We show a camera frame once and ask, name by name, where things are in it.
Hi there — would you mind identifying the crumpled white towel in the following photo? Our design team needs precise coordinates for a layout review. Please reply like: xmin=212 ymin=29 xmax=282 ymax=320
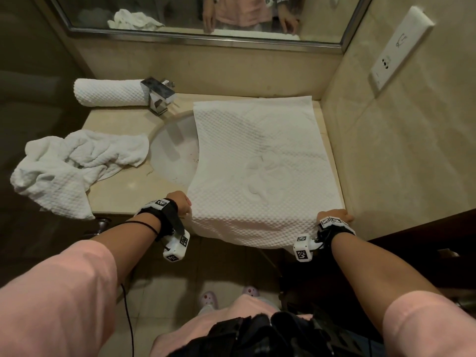
xmin=10 ymin=130 xmax=150 ymax=220

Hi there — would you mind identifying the white waffle towel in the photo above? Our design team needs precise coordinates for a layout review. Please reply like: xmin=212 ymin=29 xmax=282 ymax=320
xmin=73 ymin=78 xmax=149 ymax=107
xmin=185 ymin=95 xmax=345 ymax=250

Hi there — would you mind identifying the white sink basin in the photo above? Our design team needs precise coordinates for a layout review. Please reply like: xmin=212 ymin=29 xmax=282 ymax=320
xmin=150 ymin=111 xmax=202 ymax=186

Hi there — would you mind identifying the pink shirt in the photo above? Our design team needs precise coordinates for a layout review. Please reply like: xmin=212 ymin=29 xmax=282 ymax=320
xmin=0 ymin=239 xmax=476 ymax=357

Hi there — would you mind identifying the right wrist camera with strap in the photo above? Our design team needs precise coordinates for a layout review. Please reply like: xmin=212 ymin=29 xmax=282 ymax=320
xmin=293 ymin=216 xmax=357 ymax=263

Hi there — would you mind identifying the black pleated skirt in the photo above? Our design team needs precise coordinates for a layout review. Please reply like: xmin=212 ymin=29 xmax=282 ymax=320
xmin=169 ymin=311 xmax=384 ymax=357

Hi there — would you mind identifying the wrist camera with strap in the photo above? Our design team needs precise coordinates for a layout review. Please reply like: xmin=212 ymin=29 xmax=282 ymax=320
xmin=293 ymin=216 xmax=357 ymax=263
xmin=134 ymin=198 xmax=191 ymax=263

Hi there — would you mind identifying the left wrist camera with strap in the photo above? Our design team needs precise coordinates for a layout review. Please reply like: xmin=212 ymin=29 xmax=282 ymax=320
xmin=134 ymin=198 xmax=191 ymax=263

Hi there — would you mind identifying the chrome faucet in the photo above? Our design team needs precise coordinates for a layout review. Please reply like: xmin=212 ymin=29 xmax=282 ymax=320
xmin=140 ymin=77 xmax=176 ymax=117

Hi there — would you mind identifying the person's right forearm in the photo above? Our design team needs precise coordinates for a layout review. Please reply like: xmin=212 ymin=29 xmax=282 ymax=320
xmin=329 ymin=231 xmax=444 ymax=333

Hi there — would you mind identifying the person's left forearm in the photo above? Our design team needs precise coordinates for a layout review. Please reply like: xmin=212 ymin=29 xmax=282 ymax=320
xmin=89 ymin=211 xmax=164 ymax=286

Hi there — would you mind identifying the metal framed wall mirror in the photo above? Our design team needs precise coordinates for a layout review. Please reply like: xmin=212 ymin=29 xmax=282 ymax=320
xmin=48 ymin=0 xmax=375 ymax=53

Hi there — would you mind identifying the black hair tie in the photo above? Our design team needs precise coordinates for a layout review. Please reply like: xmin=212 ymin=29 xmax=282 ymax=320
xmin=125 ymin=220 xmax=160 ymax=235

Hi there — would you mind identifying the person's left hand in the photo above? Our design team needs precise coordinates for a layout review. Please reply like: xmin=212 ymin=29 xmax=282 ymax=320
xmin=166 ymin=190 xmax=192 ymax=218

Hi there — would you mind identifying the person's right hand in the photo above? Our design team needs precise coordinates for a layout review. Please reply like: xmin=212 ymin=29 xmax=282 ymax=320
xmin=317 ymin=209 xmax=355 ymax=224

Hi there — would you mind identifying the thin black cable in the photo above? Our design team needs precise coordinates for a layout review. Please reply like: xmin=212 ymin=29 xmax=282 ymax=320
xmin=119 ymin=282 xmax=135 ymax=357

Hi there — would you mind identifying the white wall socket plate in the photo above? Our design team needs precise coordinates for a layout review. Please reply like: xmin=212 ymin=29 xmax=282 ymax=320
xmin=369 ymin=5 xmax=435 ymax=99

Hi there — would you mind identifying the dark wooden door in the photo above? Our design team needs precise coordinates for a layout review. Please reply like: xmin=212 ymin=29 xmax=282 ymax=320
xmin=366 ymin=209 xmax=476 ymax=313

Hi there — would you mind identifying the rolled white waffle towel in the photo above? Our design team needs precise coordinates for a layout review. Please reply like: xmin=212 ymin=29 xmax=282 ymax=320
xmin=73 ymin=78 xmax=149 ymax=107

